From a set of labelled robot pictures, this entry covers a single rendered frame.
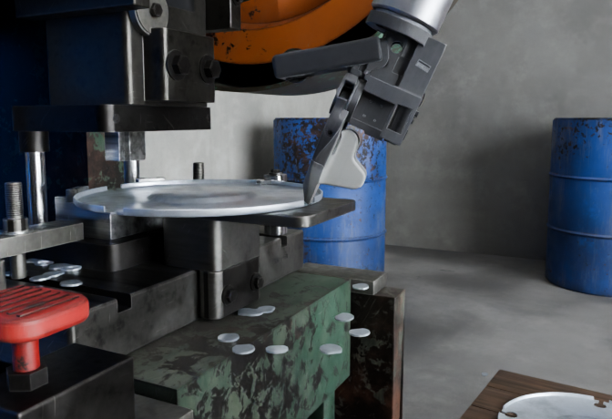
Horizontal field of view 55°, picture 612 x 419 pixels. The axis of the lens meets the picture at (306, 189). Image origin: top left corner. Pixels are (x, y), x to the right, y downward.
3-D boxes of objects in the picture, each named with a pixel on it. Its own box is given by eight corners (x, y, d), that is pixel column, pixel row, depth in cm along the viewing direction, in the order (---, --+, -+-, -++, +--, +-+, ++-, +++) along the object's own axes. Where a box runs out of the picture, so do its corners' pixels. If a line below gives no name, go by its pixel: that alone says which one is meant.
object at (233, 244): (357, 306, 71) (358, 195, 69) (305, 345, 59) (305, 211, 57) (190, 281, 82) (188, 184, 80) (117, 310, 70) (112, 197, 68)
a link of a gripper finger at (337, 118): (322, 167, 59) (359, 86, 58) (309, 160, 60) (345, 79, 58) (328, 163, 64) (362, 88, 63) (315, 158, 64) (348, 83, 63)
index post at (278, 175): (289, 232, 88) (289, 168, 87) (279, 236, 85) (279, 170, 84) (272, 230, 89) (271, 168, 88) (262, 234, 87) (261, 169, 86)
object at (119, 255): (217, 240, 83) (217, 218, 83) (112, 272, 65) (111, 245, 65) (130, 229, 90) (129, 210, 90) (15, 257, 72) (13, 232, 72)
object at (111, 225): (191, 219, 82) (190, 187, 81) (110, 240, 68) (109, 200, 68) (141, 215, 86) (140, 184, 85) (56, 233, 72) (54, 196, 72)
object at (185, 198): (15, 205, 65) (15, 198, 65) (183, 180, 90) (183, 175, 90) (236, 227, 52) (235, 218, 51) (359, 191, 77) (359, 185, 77)
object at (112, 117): (216, 148, 81) (215, 107, 81) (107, 155, 64) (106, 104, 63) (127, 145, 89) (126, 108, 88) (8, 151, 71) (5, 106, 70)
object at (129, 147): (150, 158, 77) (149, 130, 77) (124, 161, 73) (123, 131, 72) (132, 158, 78) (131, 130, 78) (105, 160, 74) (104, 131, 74)
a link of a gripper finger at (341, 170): (343, 225, 61) (381, 145, 60) (292, 201, 62) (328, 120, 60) (346, 220, 64) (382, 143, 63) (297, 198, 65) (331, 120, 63)
